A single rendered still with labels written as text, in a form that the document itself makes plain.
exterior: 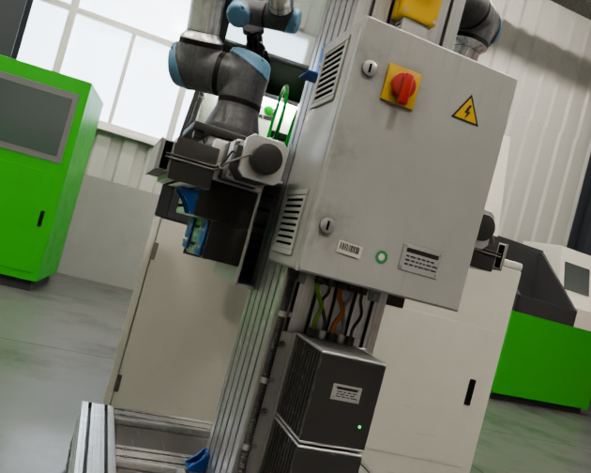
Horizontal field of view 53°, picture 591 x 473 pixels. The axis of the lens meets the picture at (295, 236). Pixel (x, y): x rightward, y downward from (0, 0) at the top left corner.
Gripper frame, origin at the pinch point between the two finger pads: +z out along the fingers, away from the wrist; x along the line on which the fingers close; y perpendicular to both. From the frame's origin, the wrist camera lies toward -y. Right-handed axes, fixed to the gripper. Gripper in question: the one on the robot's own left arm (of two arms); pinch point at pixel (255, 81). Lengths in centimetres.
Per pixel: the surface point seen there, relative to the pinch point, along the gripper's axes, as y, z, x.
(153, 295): 56, 53, -32
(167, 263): 48, 45, -28
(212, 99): -39, 30, -24
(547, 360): -145, 342, 245
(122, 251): -233, 309, -165
